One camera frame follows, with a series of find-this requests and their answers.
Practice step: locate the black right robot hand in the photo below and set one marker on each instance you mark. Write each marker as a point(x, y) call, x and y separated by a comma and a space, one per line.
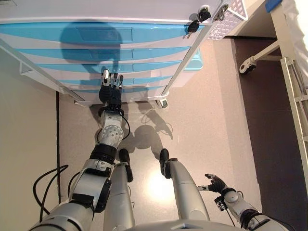
point(217, 184)

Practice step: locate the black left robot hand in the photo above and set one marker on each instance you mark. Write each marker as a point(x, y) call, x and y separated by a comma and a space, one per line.
point(111, 92)

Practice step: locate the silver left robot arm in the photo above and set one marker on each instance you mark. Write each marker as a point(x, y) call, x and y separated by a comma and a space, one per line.
point(109, 132)

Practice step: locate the silver right robot leg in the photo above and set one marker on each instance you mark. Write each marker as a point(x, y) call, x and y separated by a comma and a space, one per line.
point(185, 192)

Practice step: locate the grey robot torso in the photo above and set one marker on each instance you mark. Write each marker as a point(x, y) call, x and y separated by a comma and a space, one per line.
point(187, 226)

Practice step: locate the grey cart caster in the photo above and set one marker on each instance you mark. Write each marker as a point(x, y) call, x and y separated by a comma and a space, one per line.
point(163, 103)

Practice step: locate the white hanging cart bin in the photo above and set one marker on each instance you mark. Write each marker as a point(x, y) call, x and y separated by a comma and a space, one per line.
point(36, 72)

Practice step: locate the white blue medical cart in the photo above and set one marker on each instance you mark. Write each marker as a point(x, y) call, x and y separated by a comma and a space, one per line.
point(96, 12)

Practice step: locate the blue lid waste bin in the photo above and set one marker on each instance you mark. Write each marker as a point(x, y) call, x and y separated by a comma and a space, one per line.
point(192, 65)

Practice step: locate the black cart keys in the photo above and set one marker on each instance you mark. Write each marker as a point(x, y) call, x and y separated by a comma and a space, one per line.
point(201, 18)

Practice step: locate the white hospital bed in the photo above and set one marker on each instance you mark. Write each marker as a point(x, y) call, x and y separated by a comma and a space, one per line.
point(296, 84)

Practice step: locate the silver cart latch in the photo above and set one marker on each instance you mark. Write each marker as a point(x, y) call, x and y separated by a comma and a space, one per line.
point(221, 12)

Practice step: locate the blue bed corner bumper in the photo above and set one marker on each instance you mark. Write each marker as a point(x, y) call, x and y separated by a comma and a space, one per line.
point(273, 4)

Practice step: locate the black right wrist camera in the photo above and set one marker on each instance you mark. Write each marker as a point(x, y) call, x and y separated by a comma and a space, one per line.
point(220, 204)

